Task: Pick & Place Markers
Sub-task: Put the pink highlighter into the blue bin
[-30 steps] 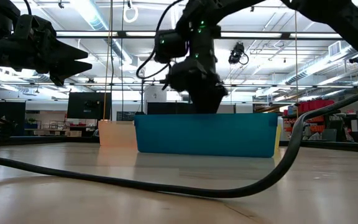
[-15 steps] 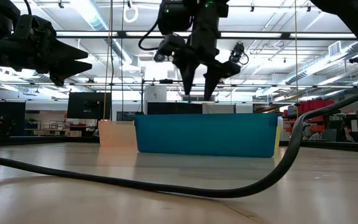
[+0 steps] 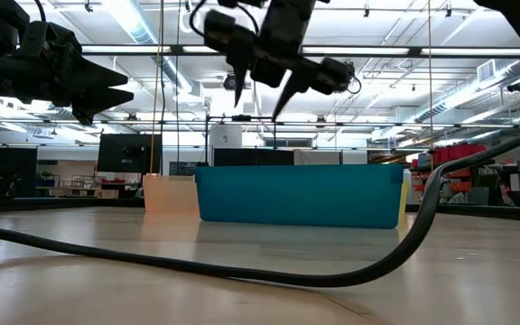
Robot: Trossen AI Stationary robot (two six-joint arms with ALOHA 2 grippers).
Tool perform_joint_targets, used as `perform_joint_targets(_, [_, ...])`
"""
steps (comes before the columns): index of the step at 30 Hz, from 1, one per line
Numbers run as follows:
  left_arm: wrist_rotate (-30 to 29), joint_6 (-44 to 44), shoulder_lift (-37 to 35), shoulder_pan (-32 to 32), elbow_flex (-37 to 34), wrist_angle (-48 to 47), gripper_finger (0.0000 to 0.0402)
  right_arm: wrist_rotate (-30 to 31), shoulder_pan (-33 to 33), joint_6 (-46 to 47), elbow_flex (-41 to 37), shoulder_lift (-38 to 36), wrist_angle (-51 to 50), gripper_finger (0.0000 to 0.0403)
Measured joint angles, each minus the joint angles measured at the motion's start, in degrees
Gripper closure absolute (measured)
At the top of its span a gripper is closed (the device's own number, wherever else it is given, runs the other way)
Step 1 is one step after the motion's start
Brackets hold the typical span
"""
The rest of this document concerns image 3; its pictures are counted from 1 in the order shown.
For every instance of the black monitor screen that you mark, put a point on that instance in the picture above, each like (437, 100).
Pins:
(129, 153)

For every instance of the yellow plastic tray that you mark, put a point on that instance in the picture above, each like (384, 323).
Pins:
(403, 203)

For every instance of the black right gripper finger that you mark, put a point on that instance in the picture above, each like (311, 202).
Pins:
(292, 88)
(241, 72)

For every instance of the orange plastic tray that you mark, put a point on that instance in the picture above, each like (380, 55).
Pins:
(169, 194)

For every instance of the black ceiling speaker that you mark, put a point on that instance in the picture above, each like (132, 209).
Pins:
(518, 85)

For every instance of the red storage bins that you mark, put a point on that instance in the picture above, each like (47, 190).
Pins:
(463, 152)

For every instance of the silver ventilation duct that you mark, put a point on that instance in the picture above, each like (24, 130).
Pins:
(467, 92)
(138, 27)

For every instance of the white partition panel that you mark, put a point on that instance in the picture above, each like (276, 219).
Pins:
(327, 157)

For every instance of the black partition panel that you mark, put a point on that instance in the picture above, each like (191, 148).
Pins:
(253, 157)

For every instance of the orange storage bins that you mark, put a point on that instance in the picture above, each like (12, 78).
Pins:
(461, 180)

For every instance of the blue plastic tray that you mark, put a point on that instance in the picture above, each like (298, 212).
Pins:
(296, 194)

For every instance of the overhead light bar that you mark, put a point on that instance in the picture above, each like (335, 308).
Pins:
(151, 49)

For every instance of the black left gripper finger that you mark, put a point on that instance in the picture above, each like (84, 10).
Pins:
(97, 101)
(99, 77)

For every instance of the small dark board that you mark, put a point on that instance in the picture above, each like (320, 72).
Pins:
(183, 168)

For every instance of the black ceiling dome camera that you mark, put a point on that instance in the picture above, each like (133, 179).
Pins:
(229, 83)

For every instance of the black gantry frame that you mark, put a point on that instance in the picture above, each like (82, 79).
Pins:
(206, 135)

